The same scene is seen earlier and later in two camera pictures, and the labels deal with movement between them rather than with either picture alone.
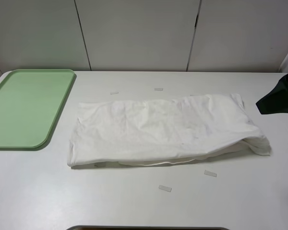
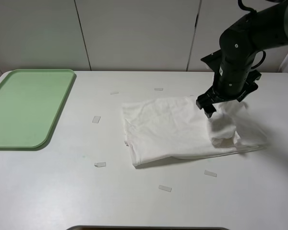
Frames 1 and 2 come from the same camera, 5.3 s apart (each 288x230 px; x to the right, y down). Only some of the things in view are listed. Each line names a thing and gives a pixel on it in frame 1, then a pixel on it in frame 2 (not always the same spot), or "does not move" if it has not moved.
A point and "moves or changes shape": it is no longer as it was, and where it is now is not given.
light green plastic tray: x=25 y=107 does not move
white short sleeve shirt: x=166 y=129 moves or changes shape
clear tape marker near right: x=210 y=173 does not move
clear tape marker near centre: x=165 y=188 does not move
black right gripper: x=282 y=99 → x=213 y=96
